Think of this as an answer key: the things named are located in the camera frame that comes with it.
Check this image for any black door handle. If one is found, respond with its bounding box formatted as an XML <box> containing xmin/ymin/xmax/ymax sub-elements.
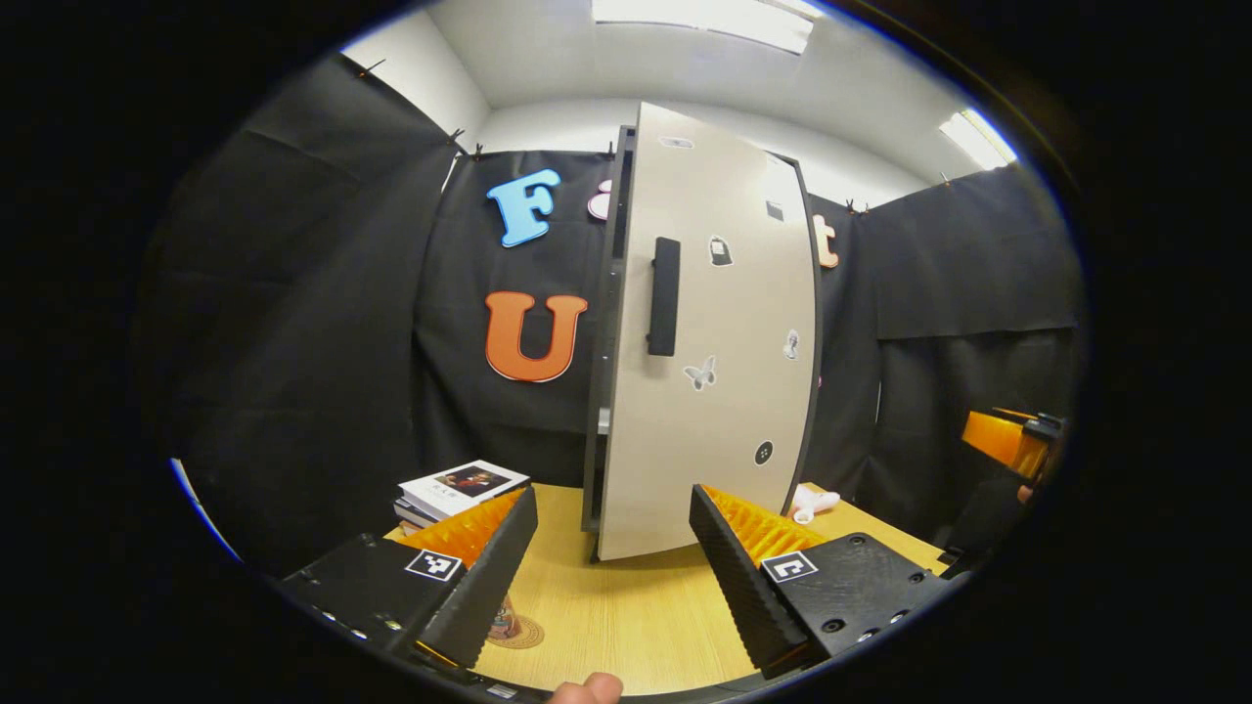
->
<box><xmin>647</xmin><ymin>236</ymin><xmax>682</xmax><ymax>358</ymax></box>

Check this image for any ceiling light panel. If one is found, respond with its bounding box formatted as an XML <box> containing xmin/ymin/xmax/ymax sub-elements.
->
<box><xmin>939</xmin><ymin>108</ymin><xmax>1018</xmax><ymax>172</ymax></box>
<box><xmin>592</xmin><ymin>0</ymin><xmax>815</xmax><ymax>55</ymax></box>

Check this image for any dark grey cabinet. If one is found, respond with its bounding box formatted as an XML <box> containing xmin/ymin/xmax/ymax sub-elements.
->
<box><xmin>581</xmin><ymin>125</ymin><xmax>825</xmax><ymax>565</ymax></box>

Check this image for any white book with portrait cover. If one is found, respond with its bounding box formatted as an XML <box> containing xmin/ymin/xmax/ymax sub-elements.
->
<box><xmin>399</xmin><ymin>460</ymin><xmax>531</xmax><ymax>522</ymax></box>

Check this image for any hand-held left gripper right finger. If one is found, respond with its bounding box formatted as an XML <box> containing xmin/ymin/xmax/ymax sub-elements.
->
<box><xmin>689</xmin><ymin>483</ymin><xmax>952</xmax><ymax>681</ymax></box>

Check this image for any round cork coaster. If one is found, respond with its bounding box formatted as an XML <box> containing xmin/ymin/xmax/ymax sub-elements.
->
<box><xmin>486</xmin><ymin>614</ymin><xmax>546</xmax><ymax>651</ymax></box>

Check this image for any beige cabinet door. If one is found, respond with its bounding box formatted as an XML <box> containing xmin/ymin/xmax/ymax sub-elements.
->
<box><xmin>597</xmin><ymin>101</ymin><xmax>818</xmax><ymax>563</ymax></box>

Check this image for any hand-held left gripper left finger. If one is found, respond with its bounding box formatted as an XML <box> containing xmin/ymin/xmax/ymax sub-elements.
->
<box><xmin>279</xmin><ymin>484</ymin><xmax>539</xmax><ymax>671</ymax></box>

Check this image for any black backdrop cloth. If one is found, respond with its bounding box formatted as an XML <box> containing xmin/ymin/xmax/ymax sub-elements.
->
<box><xmin>137</xmin><ymin>54</ymin><xmax>1087</xmax><ymax>578</ymax></box>

